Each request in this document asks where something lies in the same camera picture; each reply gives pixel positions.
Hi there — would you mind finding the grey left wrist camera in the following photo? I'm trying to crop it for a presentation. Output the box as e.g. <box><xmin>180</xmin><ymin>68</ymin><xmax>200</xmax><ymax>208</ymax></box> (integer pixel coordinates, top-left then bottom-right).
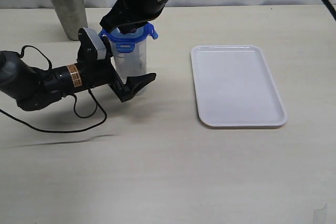
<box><xmin>82</xmin><ymin>28</ymin><xmax>107</xmax><ymax>61</ymax></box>

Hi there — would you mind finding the blue plastic lid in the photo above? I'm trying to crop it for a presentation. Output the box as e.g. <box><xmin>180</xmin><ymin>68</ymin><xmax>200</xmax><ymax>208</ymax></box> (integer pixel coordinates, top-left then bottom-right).
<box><xmin>99</xmin><ymin>23</ymin><xmax>159</xmax><ymax>54</ymax></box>

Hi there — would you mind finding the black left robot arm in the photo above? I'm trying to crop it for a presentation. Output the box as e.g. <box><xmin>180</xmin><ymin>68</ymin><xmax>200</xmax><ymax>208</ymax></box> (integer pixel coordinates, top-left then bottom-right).
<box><xmin>1</xmin><ymin>27</ymin><xmax>156</xmax><ymax>111</ymax></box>

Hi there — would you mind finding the white rectangular plastic tray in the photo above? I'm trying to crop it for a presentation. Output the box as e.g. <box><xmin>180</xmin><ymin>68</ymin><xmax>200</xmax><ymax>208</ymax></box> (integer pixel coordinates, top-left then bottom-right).
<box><xmin>191</xmin><ymin>45</ymin><xmax>288</xmax><ymax>129</ymax></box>

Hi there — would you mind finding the stainless steel tumbler cup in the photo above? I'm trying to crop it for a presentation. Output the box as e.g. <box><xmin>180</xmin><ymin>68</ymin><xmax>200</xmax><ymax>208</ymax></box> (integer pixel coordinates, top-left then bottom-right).
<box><xmin>50</xmin><ymin>0</ymin><xmax>88</xmax><ymax>41</ymax></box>

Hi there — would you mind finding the clear tall plastic container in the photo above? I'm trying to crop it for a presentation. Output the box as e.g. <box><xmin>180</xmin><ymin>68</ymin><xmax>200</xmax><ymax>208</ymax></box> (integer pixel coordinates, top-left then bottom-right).
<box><xmin>110</xmin><ymin>39</ymin><xmax>147</xmax><ymax>83</ymax></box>

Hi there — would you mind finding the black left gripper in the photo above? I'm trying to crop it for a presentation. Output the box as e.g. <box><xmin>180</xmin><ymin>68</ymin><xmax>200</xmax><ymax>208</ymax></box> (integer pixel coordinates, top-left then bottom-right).
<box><xmin>77</xmin><ymin>28</ymin><xmax>156</xmax><ymax>102</ymax></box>

